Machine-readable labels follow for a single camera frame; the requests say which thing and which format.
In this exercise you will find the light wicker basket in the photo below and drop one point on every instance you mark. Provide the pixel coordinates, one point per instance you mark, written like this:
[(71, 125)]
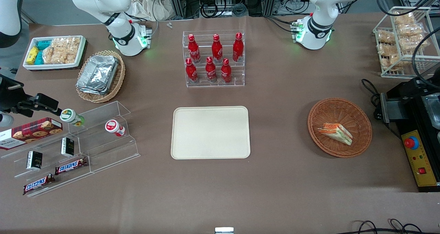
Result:
[(119, 79)]

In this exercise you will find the red cola bottle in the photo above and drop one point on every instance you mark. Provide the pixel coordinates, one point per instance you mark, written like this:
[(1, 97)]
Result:
[(191, 72), (238, 48), (211, 71), (194, 50), (226, 72), (217, 50)]

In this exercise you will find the bag of rice crackers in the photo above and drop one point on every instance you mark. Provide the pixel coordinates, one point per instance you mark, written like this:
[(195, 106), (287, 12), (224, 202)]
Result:
[(58, 56), (67, 43)]

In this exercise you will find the triangle sandwich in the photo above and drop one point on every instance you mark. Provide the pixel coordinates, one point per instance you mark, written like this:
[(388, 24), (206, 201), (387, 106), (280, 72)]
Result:
[(338, 132)]

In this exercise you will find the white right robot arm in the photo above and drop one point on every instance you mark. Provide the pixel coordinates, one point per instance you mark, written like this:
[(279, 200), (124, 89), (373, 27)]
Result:
[(103, 0)]

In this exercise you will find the Snickers bar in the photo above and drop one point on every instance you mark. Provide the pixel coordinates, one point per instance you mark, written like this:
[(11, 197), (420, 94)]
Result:
[(37, 184), (70, 166)]

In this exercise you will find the green lid cup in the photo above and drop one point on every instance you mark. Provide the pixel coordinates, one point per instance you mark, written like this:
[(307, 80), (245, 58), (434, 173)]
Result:
[(69, 116)]

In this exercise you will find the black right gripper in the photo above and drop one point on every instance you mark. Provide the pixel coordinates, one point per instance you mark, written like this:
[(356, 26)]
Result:
[(7, 97)]

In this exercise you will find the black machine with yellow panel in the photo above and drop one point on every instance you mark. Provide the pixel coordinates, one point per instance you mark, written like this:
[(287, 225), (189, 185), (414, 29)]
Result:
[(426, 103)]

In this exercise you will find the teal snack pack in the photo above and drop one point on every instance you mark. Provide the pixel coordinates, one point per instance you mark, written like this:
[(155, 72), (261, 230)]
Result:
[(39, 57), (44, 44)]

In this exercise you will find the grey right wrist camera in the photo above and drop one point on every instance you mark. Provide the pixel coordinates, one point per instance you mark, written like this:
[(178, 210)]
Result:
[(5, 120)]

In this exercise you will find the clear acrylic stepped shelf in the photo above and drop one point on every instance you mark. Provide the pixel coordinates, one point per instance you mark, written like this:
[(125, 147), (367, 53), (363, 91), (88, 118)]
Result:
[(103, 144)]

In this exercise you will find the stack of foil trays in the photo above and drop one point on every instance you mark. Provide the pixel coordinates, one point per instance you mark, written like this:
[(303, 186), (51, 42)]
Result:
[(98, 74)]

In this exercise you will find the white snack bin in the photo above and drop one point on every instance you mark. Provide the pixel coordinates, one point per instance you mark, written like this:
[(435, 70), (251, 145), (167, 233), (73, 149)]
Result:
[(51, 66)]

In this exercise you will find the yellow snack pack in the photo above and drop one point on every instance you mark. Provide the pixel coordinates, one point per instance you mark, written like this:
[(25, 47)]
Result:
[(32, 55)]

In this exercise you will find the clear acrylic bottle rack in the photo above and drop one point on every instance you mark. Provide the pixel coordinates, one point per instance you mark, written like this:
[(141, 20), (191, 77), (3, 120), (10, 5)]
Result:
[(206, 38)]

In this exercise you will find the red emergency stop button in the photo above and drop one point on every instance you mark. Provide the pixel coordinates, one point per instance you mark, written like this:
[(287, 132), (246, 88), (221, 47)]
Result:
[(411, 143)]

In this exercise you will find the small black box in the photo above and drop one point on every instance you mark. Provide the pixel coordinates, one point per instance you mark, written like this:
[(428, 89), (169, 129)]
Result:
[(34, 160), (67, 147)]

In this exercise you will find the brown wicker basket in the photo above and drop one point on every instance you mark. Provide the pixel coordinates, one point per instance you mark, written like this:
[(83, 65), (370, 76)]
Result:
[(330, 110)]

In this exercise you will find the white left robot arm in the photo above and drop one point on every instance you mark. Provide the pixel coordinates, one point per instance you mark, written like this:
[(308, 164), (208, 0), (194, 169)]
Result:
[(323, 7)]

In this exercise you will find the red lid cup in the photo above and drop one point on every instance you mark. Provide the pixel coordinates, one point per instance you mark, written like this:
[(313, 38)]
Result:
[(113, 126)]

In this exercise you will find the beige cloth bag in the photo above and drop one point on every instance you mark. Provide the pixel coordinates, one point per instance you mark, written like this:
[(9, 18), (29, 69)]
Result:
[(151, 5)]

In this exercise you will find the bag of fried snacks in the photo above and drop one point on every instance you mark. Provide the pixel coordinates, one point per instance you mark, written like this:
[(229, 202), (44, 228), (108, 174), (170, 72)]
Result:
[(390, 62), (412, 42), (387, 49), (409, 29), (404, 18), (385, 36)]

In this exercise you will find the red tartan cookie box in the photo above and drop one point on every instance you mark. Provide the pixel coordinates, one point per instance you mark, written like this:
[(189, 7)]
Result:
[(31, 132)]

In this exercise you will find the aluminium frame rack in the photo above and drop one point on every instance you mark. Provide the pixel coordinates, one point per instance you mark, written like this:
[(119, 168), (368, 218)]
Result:
[(178, 2)]

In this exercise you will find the beige plastic tray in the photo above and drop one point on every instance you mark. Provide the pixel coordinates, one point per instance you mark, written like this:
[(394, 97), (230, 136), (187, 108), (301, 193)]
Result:
[(209, 132)]

